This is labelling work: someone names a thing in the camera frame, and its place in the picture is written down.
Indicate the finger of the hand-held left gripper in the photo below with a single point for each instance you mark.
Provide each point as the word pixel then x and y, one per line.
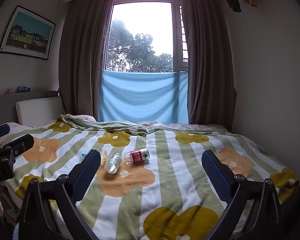
pixel 0 131
pixel 18 143

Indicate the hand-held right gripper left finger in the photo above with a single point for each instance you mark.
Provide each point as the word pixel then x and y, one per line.
pixel 86 172

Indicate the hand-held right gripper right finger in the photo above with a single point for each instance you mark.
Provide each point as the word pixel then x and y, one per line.
pixel 215 175

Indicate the blue capped small bottle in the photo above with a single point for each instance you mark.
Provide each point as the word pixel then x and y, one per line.
pixel 84 157

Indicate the small clear bottle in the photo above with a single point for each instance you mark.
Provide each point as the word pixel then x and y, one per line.
pixel 104 157

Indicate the white label plastic bottle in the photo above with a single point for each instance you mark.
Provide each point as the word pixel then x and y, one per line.
pixel 113 163

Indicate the grey headboard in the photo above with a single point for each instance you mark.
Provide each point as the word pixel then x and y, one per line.
pixel 5 102

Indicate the white headboard cushion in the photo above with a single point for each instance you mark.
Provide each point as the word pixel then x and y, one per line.
pixel 37 110

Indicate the floral striped blanket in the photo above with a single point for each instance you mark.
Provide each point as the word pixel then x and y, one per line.
pixel 170 185

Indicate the red label plastic bottle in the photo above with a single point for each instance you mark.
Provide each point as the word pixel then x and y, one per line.
pixel 138 156

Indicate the light blue cloth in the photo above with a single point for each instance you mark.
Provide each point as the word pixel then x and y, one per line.
pixel 142 97

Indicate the brown curtain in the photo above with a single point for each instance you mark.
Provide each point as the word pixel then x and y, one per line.
pixel 207 62
pixel 82 55

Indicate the window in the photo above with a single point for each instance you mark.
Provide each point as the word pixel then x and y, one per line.
pixel 142 30

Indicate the framed wall picture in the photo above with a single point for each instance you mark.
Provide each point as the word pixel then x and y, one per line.
pixel 27 32

